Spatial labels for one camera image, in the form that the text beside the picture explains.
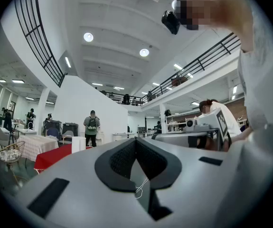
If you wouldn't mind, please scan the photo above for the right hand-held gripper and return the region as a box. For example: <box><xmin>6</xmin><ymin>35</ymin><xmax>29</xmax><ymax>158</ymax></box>
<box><xmin>151</xmin><ymin>107</ymin><xmax>232</xmax><ymax>150</ymax></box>

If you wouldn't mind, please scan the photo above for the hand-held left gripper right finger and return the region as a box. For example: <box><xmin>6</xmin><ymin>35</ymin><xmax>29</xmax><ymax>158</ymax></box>
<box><xmin>135</xmin><ymin>137</ymin><xmax>182</xmax><ymax>190</ymax></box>

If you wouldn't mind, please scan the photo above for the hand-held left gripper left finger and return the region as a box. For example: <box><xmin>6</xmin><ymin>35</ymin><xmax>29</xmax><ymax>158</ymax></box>
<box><xmin>94</xmin><ymin>137</ymin><xmax>137</xmax><ymax>193</ymax></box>

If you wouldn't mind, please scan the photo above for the person's right forearm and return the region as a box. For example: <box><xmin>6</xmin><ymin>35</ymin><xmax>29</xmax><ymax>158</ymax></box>
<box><xmin>231</xmin><ymin>126</ymin><xmax>254</xmax><ymax>142</ymax></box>

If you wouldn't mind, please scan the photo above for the white rectangular bin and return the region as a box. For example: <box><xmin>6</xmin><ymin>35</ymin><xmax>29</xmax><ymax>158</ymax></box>
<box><xmin>71</xmin><ymin>136</ymin><xmax>87</xmax><ymax>153</ymax></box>

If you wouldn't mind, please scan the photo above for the light wooden chair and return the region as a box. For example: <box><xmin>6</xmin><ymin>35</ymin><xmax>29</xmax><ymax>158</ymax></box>
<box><xmin>58</xmin><ymin>130</ymin><xmax>75</xmax><ymax>146</ymax></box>

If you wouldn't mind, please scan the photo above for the red table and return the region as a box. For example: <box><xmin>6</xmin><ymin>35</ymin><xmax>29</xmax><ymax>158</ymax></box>
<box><xmin>33</xmin><ymin>143</ymin><xmax>94</xmax><ymax>173</ymax></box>

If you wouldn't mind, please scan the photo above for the blue chair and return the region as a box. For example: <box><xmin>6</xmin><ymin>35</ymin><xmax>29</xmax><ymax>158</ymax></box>
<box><xmin>46</xmin><ymin>126</ymin><xmax>61</xmax><ymax>139</ymax></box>

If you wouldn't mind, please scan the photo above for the straight black railing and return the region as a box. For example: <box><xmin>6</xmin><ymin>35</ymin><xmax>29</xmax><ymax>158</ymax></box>
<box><xmin>98</xmin><ymin>32</ymin><xmax>242</xmax><ymax>107</ymax></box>

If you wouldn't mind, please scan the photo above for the checked tablecloth table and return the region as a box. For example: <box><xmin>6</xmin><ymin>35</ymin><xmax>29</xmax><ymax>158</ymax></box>
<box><xmin>16</xmin><ymin>134</ymin><xmax>60</xmax><ymax>162</ymax></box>

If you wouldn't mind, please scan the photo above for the person's white shirt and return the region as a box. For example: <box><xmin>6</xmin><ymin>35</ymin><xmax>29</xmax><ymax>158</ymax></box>
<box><xmin>237</xmin><ymin>0</ymin><xmax>273</xmax><ymax>137</ymax></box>

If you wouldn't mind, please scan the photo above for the person's head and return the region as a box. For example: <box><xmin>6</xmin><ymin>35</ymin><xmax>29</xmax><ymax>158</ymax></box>
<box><xmin>175</xmin><ymin>0</ymin><xmax>248</xmax><ymax>32</ymax></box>

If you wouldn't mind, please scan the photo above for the curved black railing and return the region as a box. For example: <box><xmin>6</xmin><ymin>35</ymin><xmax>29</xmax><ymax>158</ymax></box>
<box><xmin>14</xmin><ymin>0</ymin><xmax>67</xmax><ymax>88</ymax></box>

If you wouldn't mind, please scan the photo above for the gold wire basket chair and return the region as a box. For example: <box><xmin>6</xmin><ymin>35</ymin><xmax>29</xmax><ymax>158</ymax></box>
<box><xmin>0</xmin><ymin>141</ymin><xmax>26</xmax><ymax>187</ymax></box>

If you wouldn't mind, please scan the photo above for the black head camera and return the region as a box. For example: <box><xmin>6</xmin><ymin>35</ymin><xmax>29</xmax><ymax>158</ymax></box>
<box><xmin>161</xmin><ymin>9</ymin><xmax>181</xmax><ymax>35</ymax></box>

